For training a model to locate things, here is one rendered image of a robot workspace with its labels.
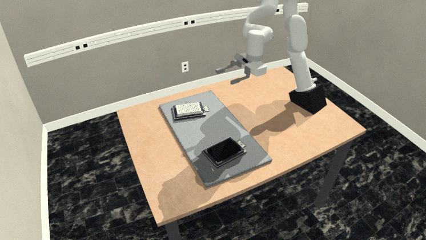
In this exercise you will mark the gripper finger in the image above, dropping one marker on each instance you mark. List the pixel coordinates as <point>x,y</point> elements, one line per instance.
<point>246,71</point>
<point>233,63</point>

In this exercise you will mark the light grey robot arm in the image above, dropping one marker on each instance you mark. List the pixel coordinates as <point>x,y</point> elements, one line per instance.
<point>295,44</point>

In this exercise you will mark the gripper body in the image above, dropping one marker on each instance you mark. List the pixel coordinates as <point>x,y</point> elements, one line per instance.
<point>257,68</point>

